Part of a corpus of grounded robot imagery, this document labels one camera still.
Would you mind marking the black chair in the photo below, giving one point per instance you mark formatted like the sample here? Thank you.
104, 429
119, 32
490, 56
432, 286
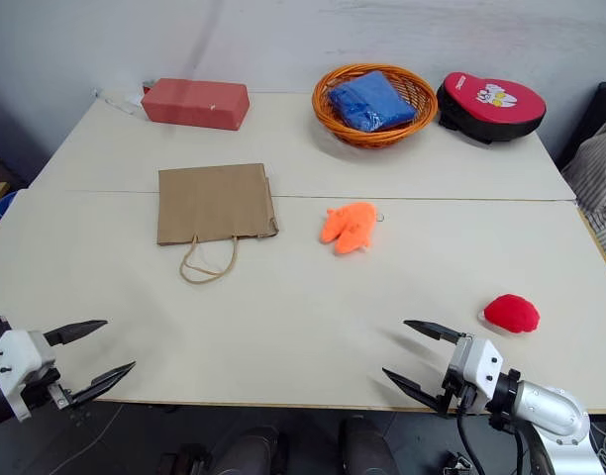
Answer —
605, 101

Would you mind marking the orange wicker basket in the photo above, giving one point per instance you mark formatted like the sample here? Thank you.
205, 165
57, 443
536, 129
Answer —
333, 126

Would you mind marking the person in striped shirt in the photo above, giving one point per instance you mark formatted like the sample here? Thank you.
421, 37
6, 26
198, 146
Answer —
597, 168

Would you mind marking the blue bucket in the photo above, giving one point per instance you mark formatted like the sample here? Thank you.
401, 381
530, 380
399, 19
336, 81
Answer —
7, 204

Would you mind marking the blue folded cloth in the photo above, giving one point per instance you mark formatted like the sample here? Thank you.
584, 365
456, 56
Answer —
370, 101

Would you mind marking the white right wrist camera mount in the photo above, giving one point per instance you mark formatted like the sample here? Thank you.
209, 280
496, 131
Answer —
483, 362

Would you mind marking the red plush toy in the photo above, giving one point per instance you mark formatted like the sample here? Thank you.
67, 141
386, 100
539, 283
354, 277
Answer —
512, 313

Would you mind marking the dark rounded shape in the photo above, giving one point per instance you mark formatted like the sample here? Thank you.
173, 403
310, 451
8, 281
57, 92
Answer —
253, 452
365, 447

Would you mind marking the brown paper bag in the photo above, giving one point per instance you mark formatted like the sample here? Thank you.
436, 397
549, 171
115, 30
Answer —
214, 205

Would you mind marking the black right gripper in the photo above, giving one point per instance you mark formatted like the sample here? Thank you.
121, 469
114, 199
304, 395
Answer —
453, 383

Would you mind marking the red and black punch pad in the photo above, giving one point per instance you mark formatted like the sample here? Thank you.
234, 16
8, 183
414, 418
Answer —
491, 106

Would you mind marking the red cardboard box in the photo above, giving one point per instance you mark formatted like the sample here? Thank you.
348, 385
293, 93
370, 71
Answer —
196, 103

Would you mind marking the orange plush toy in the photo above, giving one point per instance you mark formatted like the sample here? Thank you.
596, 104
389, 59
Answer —
350, 227

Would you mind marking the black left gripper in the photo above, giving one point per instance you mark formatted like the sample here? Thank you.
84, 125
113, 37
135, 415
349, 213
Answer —
39, 391

